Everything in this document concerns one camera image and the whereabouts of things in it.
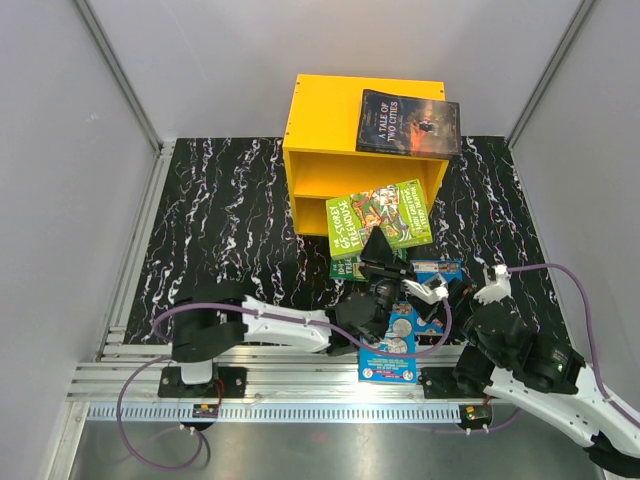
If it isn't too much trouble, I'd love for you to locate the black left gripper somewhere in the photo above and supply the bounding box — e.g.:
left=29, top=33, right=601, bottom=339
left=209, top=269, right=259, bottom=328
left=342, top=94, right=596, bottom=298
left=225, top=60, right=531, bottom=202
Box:
left=358, top=226, right=417, bottom=341

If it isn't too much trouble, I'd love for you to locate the lime green 65-Storey Treehouse book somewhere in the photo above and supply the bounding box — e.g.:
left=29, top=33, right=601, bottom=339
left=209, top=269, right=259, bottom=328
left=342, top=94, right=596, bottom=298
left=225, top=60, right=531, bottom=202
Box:
left=326, top=179, right=433, bottom=260

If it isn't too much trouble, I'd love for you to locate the dark Tale of Two Cities book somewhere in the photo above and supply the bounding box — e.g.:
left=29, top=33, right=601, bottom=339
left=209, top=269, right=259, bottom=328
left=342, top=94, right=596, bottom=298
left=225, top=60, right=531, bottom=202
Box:
left=355, top=89, right=461, bottom=160

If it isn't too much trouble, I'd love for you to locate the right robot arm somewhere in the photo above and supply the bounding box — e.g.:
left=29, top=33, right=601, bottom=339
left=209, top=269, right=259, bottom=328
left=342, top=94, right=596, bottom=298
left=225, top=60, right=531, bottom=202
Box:
left=444, top=279, right=639, bottom=478

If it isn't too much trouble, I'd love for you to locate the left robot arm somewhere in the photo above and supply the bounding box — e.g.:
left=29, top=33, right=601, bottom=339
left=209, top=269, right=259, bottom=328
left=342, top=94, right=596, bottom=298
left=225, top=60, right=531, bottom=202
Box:
left=171, top=227, right=416, bottom=397

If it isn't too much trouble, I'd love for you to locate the blue 130-Storey Treehouse book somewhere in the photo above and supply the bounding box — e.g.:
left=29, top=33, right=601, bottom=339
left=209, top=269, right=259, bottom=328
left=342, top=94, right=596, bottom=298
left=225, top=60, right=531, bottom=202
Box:
left=408, top=260, right=463, bottom=345

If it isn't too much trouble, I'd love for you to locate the green 104-Storey Treehouse book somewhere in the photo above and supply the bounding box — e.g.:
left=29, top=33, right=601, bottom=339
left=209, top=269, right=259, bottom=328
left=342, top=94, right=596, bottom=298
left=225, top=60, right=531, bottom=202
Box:
left=329, top=256, right=366, bottom=282

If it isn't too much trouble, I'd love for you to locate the yellow wooden shelf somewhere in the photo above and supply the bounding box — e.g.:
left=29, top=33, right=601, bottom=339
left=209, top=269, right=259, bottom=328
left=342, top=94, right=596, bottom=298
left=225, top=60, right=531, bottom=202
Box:
left=283, top=74, right=448, bottom=236

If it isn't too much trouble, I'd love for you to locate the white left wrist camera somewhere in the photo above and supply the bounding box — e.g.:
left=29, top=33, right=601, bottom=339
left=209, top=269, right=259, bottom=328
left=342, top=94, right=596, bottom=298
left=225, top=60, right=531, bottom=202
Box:
left=402, top=274, right=449, bottom=322

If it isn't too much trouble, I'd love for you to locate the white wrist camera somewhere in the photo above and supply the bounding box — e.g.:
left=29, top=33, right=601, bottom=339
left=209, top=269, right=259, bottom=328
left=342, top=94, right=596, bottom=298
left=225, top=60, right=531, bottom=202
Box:
left=402, top=274, right=449, bottom=322
left=474, top=264, right=511, bottom=305

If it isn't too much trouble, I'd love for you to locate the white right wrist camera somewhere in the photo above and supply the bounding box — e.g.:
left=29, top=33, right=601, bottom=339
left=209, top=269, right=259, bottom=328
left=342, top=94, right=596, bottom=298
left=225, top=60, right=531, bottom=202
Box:
left=474, top=264, right=511, bottom=305

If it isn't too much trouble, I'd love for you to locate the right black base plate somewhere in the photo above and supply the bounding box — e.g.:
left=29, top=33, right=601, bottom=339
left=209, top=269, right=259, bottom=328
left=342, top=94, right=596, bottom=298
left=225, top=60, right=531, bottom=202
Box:
left=419, top=366, right=494, bottom=399

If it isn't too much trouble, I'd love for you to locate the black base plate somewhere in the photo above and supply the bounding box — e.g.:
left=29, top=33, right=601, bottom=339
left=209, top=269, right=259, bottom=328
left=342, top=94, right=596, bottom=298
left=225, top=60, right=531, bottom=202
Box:
left=158, top=366, right=248, bottom=400
left=419, top=366, right=494, bottom=399

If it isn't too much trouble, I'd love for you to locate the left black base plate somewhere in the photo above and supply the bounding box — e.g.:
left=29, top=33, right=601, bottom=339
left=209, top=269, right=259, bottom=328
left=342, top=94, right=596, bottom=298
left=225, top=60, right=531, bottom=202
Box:
left=158, top=366, right=248, bottom=400

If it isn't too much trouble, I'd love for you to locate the aluminium front rail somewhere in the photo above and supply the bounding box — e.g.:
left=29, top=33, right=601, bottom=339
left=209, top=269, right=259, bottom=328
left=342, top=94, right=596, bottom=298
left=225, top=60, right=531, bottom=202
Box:
left=67, top=324, right=611, bottom=401

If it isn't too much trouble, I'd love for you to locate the perforated cable duct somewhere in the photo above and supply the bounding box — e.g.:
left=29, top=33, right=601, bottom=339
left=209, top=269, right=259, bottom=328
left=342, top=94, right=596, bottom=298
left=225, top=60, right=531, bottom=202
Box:
left=88, top=402, right=491, bottom=424

